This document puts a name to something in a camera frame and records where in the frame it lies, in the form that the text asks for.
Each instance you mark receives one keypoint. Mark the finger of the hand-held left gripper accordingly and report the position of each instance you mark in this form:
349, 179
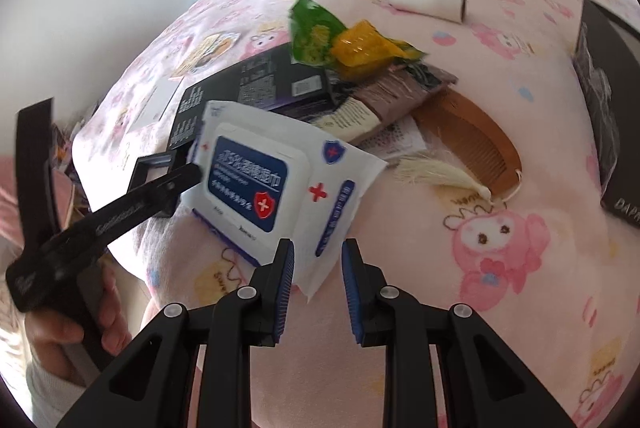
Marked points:
172, 188

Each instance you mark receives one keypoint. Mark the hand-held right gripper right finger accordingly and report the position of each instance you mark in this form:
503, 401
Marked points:
350, 293

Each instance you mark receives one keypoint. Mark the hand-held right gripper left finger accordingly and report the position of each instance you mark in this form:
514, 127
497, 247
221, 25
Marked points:
285, 293

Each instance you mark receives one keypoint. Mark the white wet wipes pack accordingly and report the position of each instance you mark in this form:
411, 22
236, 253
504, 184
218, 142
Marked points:
260, 178

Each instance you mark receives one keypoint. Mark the brown and white cream tube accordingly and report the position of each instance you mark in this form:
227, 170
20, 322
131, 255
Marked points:
390, 93

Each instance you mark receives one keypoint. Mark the black bag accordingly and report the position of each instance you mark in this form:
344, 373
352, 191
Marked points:
625, 108

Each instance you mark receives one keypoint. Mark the person's left forearm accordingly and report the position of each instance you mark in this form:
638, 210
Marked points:
50, 393

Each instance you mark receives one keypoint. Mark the person's left hand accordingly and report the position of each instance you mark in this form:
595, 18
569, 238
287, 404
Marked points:
55, 333

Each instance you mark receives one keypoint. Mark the small black square box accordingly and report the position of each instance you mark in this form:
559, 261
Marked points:
150, 161

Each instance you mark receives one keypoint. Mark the white card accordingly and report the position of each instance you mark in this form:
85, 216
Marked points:
155, 106

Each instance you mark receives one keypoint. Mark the beige snack wrapper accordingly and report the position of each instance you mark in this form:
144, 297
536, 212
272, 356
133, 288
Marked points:
205, 51

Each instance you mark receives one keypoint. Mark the dark purple-edged carton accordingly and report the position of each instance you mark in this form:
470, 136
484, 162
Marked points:
260, 73

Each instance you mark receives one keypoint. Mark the white paper receipt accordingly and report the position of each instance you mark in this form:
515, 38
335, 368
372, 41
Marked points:
400, 141

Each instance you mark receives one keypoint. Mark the wooden comb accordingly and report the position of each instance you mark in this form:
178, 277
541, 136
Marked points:
470, 128

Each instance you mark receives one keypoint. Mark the pink printed blanket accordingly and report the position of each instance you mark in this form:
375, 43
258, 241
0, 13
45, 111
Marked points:
525, 158

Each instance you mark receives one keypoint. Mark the yellow snack packet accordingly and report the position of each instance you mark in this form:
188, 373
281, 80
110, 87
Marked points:
360, 43

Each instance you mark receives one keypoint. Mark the white lint roll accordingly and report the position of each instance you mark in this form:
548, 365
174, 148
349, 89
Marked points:
425, 1

